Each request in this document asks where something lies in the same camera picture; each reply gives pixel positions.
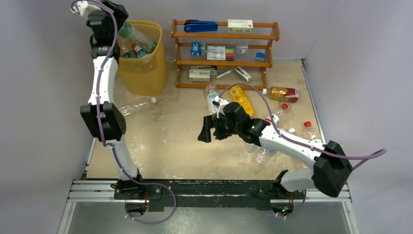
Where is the blue label clear bottle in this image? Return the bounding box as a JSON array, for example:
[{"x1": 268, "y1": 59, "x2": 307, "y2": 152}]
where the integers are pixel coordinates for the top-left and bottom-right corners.
[{"x1": 250, "y1": 144, "x2": 276, "y2": 156}]

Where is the red-cap bottle at right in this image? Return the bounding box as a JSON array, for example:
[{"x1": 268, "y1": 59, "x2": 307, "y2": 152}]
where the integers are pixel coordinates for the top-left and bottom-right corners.
[{"x1": 303, "y1": 121, "x2": 323, "y2": 143}]

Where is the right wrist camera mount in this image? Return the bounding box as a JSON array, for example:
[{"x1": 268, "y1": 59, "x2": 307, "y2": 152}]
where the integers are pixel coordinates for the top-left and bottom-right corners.
[{"x1": 212, "y1": 97, "x2": 229, "y2": 118}]

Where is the dark green label bottle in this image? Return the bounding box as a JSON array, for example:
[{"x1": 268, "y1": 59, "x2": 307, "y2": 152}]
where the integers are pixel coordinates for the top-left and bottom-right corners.
[{"x1": 122, "y1": 51, "x2": 138, "y2": 59}]

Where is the colour marker pen set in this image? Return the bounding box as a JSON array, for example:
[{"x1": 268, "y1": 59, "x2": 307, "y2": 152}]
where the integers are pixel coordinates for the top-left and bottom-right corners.
[{"x1": 206, "y1": 45, "x2": 234, "y2": 61}]

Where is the red label red-cap bottle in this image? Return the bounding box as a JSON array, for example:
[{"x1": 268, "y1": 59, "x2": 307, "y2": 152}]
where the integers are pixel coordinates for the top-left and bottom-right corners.
[{"x1": 132, "y1": 43, "x2": 150, "y2": 59}]

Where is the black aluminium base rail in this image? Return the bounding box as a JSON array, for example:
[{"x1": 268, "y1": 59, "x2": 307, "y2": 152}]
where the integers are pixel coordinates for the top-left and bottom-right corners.
[{"x1": 68, "y1": 179, "x2": 351, "y2": 212}]

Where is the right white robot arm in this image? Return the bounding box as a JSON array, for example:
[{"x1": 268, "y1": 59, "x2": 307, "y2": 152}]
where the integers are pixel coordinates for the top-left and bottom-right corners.
[{"x1": 197, "y1": 101, "x2": 353, "y2": 198}]

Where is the clear white-cap bottle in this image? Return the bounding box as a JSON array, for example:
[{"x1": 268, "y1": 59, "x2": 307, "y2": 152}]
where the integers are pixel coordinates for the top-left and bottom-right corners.
[{"x1": 118, "y1": 97, "x2": 157, "y2": 116}]

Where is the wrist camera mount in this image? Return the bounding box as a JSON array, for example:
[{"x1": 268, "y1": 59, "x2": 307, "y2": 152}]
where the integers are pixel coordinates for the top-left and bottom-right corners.
[
  {"x1": 70, "y1": 0, "x2": 99, "y2": 17},
  {"x1": 212, "y1": 97, "x2": 229, "y2": 118}
]

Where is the small white-cap bottle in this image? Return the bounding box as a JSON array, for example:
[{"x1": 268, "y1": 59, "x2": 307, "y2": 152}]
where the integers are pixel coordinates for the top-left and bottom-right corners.
[{"x1": 280, "y1": 128, "x2": 297, "y2": 136}]

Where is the clear small jar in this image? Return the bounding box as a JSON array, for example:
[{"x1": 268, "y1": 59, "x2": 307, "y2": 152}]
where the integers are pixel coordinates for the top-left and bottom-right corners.
[{"x1": 236, "y1": 43, "x2": 249, "y2": 55}]

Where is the grey stapler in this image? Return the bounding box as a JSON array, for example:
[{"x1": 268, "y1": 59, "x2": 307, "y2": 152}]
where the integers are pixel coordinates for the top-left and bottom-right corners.
[{"x1": 190, "y1": 65, "x2": 218, "y2": 76}]

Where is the yellow plastic bin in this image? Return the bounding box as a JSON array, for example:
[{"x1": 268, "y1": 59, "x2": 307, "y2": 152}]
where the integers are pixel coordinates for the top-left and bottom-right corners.
[{"x1": 117, "y1": 20, "x2": 168, "y2": 96}]

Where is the white blue Suntory bottle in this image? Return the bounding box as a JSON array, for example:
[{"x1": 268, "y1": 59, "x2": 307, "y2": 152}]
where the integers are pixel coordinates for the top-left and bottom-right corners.
[{"x1": 205, "y1": 85, "x2": 218, "y2": 114}]

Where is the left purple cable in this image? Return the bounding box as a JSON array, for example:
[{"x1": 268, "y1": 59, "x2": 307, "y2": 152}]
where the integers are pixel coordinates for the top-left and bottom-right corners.
[{"x1": 71, "y1": 0, "x2": 177, "y2": 226}]

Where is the yellow label bottle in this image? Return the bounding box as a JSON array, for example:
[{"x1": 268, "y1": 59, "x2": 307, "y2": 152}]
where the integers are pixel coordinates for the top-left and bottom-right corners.
[{"x1": 229, "y1": 85, "x2": 255, "y2": 116}]

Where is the blue white eraser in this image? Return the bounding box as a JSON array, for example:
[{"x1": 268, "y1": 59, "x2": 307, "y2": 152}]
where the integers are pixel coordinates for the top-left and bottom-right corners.
[{"x1": 255, "y1": 52, "x2": 265, "y2": 62}]

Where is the green white marker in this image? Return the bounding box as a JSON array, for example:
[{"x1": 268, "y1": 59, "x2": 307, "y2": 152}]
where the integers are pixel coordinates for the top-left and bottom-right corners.
[{"x1": 216, "y1": 69, "x2": 235, "y2": 79}]

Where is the wooden shelf rack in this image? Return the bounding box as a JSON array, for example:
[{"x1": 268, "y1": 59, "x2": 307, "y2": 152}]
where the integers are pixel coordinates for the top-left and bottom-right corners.
[{"x1": 170, "y1": 19, "x2": 280, "y2": 90}]

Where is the white green box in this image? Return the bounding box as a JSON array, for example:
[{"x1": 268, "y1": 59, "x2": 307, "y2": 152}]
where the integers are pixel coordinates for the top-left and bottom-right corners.
[{"x1": 227, "y1": 19, "x2": 254, "y2": 34}]

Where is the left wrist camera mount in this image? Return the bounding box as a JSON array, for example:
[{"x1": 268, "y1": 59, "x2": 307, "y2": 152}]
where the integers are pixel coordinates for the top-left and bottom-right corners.
[{"x1": 70, "y1": 0, "x2": 99, "y2": 17}]

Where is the purple cable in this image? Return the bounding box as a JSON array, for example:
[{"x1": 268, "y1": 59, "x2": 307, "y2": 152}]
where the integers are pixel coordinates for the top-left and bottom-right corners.
[
  {"x1": 219, "y1": 83, "x2": 387, "y2": 219},
  {"x1": 71, "y1": 0, "x2": 177, "y2": 226}
]

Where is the red white label bottle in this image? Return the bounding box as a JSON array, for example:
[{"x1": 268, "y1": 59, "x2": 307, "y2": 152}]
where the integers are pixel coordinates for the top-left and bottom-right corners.
[{"x1": 264, "y1": 103, "x2": 289, "y2": 126}]

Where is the blue stapler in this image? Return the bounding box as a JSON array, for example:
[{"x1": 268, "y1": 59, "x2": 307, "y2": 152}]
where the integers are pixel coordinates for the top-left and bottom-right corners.
[{"x1": 184, "y1": 19, "x2": 218, "y2": 33}]

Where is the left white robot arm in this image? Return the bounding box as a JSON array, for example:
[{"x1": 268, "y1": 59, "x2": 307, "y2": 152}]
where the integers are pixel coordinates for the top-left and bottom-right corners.
[{"x1": 71, "y1": 0, "x2": 145, "y2": 199}]

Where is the brown tea red bottle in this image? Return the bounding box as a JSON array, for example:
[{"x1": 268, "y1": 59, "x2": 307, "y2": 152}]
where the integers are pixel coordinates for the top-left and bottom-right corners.
[{"x1": 262, "y1": 86, "x2": 300, "y2": 103}]

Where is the white staples box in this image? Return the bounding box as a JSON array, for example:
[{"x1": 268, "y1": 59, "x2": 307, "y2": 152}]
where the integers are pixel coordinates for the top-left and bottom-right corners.
[{"x1": 188, "y1": 69, "x2": 210, "y2": 82}]

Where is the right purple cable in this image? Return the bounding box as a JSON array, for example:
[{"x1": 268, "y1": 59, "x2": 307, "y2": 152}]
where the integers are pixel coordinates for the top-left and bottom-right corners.
[{"x1": 219, "y1": 83, "x2": 387, "y2": 219}]

